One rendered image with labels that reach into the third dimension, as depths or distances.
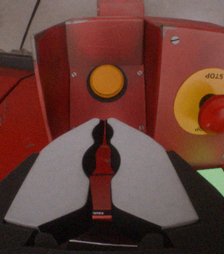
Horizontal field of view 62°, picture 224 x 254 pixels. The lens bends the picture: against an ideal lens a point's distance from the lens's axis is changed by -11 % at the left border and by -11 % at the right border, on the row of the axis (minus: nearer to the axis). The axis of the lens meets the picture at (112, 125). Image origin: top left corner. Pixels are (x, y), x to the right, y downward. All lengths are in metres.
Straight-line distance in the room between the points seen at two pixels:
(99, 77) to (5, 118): 0.34
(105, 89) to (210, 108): 0.12
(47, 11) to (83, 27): 0.75
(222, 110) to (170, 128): 0.06
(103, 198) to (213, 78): 0.15
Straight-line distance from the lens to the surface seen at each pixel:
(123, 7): 0.83
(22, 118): 0.52
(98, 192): 0.21
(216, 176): 0.25
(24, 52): 1.05
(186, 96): 0.19
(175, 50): 0.18
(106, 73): 0.24
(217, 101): 0.18
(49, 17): 0.98
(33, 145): 0.44
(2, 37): 1.08
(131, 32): 0.24
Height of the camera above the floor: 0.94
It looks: 57 degrees down
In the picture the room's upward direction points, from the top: 179 degrees clockwise
